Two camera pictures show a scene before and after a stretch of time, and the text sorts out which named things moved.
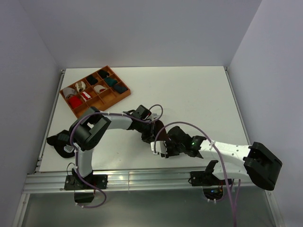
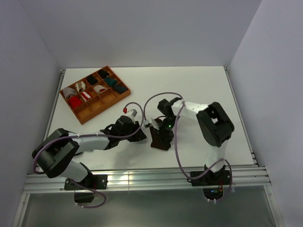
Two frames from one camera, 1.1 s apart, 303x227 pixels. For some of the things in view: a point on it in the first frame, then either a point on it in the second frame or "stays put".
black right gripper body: (173, 149) -> (167, 126)
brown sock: (163, 135) stays put
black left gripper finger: (147, 138) -> (136, 137)
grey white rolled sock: (68, 91) stays put
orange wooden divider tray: (100, 90) stays put
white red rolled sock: (99, 88) stays put
